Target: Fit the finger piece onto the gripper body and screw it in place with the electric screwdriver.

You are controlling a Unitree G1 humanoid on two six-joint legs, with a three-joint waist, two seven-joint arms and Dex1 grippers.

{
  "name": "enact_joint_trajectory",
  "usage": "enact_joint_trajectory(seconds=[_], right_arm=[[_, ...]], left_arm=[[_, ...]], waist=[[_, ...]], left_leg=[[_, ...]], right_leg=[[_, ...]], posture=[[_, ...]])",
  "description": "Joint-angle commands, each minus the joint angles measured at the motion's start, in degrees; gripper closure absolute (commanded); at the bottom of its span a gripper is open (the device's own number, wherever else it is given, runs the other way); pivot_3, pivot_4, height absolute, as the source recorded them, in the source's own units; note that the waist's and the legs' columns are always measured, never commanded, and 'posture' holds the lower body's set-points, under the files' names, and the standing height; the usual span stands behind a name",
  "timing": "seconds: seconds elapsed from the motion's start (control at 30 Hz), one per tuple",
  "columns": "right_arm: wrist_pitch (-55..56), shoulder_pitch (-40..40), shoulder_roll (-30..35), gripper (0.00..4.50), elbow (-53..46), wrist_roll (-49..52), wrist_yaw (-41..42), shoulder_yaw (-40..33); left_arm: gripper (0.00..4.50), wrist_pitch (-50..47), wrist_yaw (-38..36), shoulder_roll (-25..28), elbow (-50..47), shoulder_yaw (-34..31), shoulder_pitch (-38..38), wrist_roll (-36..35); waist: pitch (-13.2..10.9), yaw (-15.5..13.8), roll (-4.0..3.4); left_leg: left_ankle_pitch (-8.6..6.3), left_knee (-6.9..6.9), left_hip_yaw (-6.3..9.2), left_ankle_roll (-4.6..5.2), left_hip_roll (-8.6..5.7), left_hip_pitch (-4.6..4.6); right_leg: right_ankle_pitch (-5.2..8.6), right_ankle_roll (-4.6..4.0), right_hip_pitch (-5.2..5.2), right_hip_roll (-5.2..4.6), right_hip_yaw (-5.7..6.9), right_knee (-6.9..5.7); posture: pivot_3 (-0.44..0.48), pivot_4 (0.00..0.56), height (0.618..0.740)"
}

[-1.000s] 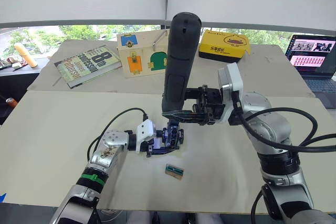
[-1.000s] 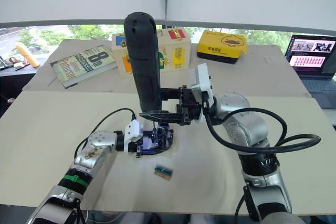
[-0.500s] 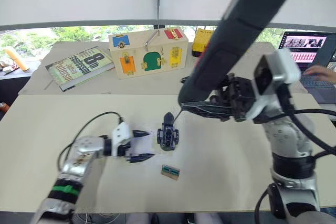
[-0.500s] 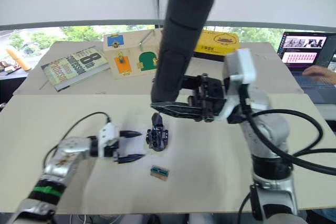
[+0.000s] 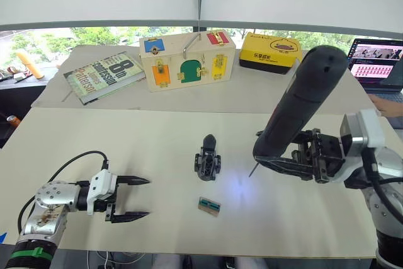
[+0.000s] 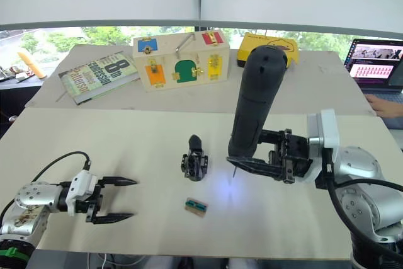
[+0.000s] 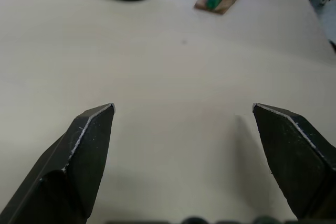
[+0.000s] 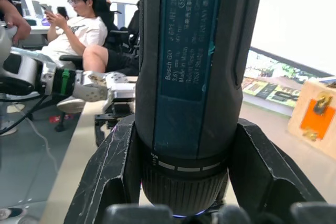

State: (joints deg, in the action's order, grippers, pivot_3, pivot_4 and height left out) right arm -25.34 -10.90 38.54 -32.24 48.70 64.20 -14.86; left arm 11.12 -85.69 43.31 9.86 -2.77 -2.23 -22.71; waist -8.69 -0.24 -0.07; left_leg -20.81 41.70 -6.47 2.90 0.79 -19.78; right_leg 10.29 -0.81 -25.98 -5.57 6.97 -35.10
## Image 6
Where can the person's bare hand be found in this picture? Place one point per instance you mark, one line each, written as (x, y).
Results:
(388, 108)

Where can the black loose gripper body assembly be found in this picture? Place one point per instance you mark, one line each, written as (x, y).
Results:
(195, 166)

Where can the open laptop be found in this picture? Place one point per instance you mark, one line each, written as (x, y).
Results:
(374, 61)

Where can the thin wooden stick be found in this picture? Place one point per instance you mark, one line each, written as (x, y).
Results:
(61, 96)

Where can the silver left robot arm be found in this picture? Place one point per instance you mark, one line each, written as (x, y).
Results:
(33, 199)

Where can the small white block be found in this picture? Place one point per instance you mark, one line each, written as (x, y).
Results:
(21, 76)

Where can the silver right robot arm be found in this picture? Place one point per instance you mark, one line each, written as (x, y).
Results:
(362, 193)

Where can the black side table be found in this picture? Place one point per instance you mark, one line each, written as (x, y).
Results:
(15, 99)

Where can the green part on wooden block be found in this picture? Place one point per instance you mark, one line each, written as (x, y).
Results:
(196, 206)

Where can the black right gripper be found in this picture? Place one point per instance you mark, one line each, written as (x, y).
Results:
(296, 152)

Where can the wooden lock box with latches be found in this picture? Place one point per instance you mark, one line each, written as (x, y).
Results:
(179, 61)

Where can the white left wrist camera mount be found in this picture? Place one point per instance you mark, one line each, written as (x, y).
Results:
(82, 184)

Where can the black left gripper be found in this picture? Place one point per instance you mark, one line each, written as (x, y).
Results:
(94, 203)

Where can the paperback book with green cover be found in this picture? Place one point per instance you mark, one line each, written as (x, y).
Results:
(99, 75)

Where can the black electric screwdriver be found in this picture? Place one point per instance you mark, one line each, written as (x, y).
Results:
(256, 99)

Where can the yellow cardboard box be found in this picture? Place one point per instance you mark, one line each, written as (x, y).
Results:
(245, 48)

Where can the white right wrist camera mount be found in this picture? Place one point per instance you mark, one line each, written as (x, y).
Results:
(325, 128)

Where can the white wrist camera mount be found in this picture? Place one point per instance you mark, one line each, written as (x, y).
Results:
(325, 128)
(82, 184)

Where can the tan wooden cylinder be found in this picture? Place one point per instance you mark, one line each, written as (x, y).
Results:
(31, 64)

